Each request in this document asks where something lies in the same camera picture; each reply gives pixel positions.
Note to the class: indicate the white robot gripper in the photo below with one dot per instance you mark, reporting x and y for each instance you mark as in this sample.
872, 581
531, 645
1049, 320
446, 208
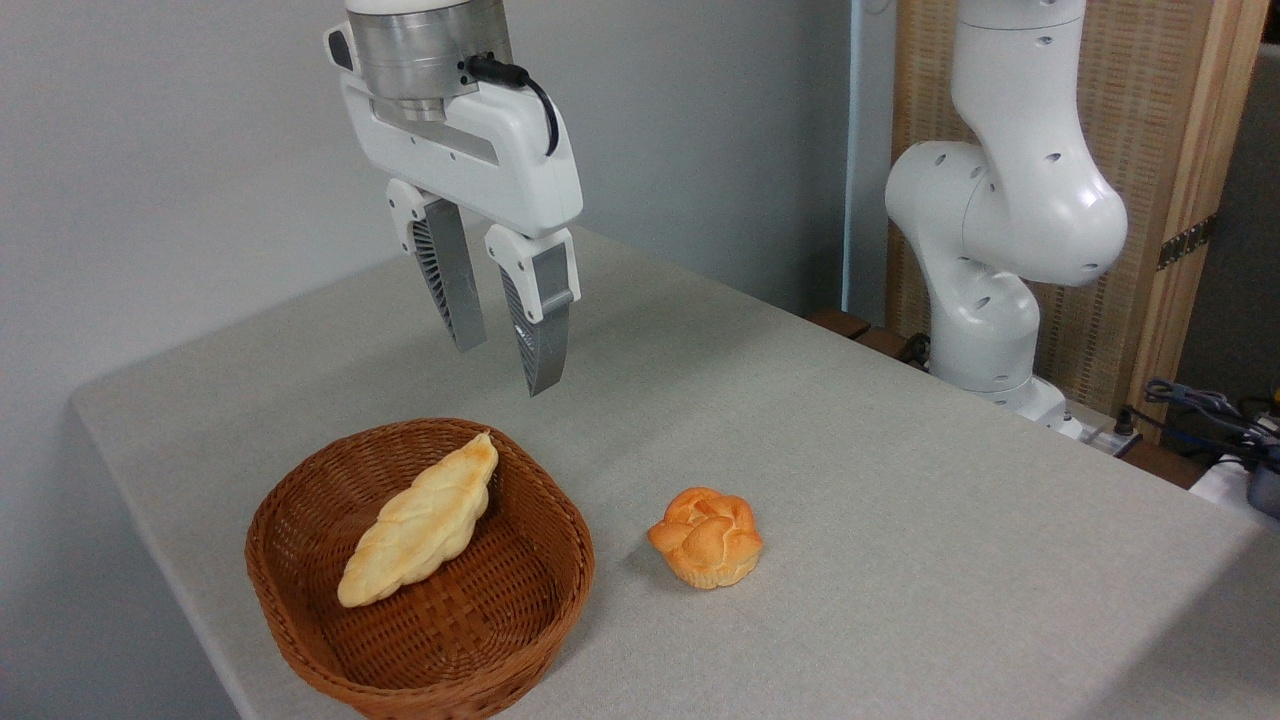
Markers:
520, 170

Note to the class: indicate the long braided pale bread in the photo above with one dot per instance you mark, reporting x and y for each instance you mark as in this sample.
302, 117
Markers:
420, 525

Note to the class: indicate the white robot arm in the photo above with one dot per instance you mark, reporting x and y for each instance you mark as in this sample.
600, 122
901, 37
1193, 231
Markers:
1020, 200

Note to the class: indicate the dark grey round container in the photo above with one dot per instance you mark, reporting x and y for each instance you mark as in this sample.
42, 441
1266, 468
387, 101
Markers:
1266, 490

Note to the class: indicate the black metal screen hinge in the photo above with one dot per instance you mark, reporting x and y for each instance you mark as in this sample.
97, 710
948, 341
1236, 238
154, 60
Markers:
1188, 242

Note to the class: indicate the brown wicker basket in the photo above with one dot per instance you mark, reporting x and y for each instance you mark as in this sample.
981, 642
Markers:
470, 620

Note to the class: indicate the white cloth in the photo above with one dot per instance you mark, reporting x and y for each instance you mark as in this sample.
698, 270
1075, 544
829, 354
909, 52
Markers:
1225, 485

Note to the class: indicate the silver cylindrical wrist adapter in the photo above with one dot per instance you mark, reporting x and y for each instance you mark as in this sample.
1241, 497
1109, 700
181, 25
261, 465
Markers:
420, 55

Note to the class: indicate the round orange knotted bread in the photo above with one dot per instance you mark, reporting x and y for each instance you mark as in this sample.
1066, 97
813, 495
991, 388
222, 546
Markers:
705, 540

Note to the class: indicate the light blue vertical pole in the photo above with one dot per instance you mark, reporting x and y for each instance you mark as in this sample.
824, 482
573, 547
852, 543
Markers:
853, 150

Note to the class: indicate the wooden rattan screen panel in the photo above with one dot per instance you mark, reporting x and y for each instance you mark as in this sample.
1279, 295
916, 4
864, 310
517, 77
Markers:
1135, 90

